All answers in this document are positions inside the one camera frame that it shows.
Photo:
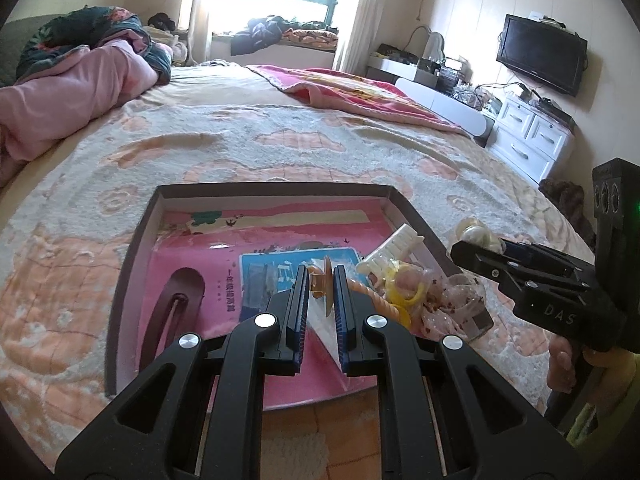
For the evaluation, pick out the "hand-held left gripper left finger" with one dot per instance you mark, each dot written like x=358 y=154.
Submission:
x=300 y=305

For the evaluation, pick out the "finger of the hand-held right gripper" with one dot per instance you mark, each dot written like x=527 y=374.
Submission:
x=480 y=260
x=520 y=250

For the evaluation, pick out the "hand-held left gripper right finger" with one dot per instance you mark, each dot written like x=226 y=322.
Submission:
x=340 y=310

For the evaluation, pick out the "cream pearly hair ornament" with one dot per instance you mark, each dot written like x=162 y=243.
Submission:
x=475 y=235

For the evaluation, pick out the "clear plastic bag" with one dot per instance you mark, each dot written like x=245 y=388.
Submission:
x=325 y=332

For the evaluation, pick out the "amber hair claw clip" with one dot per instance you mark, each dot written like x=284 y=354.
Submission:
x=322 y=280

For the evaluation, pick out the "white hair claw clip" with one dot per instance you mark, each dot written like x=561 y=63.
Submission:
x=395 y=247

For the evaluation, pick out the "dark brown shallow box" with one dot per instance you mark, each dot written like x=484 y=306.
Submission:
x=275 y=189

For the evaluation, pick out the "person's right hand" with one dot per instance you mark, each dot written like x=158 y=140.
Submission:
x=560 y=365

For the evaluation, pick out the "sheer red-dotted bow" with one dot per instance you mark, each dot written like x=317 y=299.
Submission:
x=450 y=305

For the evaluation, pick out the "dark brown fluffy cloth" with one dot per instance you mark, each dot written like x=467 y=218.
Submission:
x=567 y=200

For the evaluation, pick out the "dark red snap hair clip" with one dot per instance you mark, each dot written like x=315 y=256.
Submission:
x=192 y=285

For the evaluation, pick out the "white drawer cabinet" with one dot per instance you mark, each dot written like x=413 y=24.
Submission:
x=525 y=135

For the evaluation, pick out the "pink picture book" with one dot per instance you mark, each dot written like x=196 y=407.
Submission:
x=200 y=245

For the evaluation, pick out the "black set-top box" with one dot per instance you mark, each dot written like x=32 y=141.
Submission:
x=550 y=105

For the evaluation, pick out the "white fluffy floor mat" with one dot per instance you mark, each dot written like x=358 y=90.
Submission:
x=295 y=455

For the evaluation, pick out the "white rounded footboard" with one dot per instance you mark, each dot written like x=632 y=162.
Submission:
x=450 y=107

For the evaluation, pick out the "black flat television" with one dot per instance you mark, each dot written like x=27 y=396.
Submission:
x=542 y=52

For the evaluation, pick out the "pink red blanket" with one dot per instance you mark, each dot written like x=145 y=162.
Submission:
x=360 y=95

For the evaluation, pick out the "white desk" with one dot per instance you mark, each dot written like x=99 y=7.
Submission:
x=395 y=66

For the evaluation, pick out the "orange floral cloth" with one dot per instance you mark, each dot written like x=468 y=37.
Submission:
x=310 y=36

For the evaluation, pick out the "dark jacket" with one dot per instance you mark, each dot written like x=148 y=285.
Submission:
x=257 y=35

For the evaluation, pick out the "white curtain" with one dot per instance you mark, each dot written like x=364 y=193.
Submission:
x=360 y=10
x=200 y=10

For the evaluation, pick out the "cream pillow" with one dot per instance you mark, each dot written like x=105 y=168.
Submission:
x=172 y=47

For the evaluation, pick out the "pink quilt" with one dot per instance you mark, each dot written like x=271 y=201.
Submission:
x=75 y=90

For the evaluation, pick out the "black clothing item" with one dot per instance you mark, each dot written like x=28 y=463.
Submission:
x=162 y=21

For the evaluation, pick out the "dark floral quilt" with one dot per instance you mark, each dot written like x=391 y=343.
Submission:
x=75 y=25

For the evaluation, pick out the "dark green headboard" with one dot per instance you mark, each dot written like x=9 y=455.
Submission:
x=15 y=45

